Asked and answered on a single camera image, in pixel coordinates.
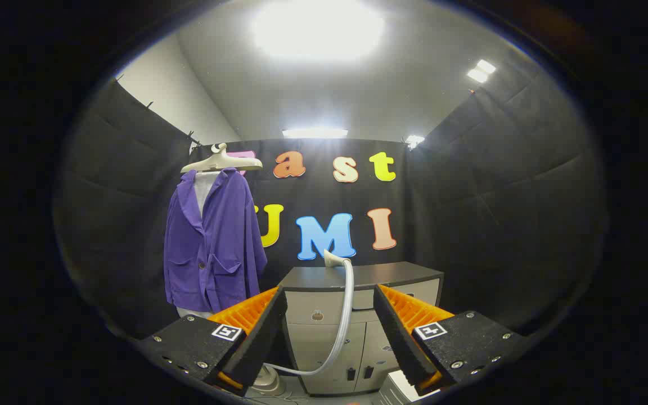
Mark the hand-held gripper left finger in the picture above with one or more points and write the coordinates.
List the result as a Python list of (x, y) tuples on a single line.
[(262, 337)]

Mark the purple jacket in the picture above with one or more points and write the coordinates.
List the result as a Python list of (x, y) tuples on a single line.
[(223, 236)]

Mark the small ceiling corner light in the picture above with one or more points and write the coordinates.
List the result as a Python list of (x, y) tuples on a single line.
[(414, 139)]

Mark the white padded ironing form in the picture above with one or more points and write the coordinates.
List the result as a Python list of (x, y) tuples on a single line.
[(203, 191)]

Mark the large ceiling light panel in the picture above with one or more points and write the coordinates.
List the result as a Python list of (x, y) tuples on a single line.
[(318, 28)]

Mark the grey cabinet with dark top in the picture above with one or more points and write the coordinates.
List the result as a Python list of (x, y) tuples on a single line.
[(324, 337)]

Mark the plain black side curtain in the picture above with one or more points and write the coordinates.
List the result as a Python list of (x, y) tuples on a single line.
[(498, 197), (121, 214)]

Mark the double square ceiling light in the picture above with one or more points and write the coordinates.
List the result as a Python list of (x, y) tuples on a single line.
[(481, 70)]

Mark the white clothes hanger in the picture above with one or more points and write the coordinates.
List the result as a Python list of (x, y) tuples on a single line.
[(223, 162)]

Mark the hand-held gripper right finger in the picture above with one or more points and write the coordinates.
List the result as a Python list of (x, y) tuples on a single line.
[(400, 337)]

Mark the white garment steamer base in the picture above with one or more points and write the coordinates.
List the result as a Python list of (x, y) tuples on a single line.
[(268, 385)]

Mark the white garment steamer head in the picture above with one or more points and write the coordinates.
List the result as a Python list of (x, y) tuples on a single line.
[(332, 260)]

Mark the black backdrop cloth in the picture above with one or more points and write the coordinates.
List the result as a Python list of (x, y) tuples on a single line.
[(324, 191)]

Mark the ceiling strip light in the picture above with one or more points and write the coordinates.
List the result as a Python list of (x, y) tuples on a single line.
[(314, 133)]

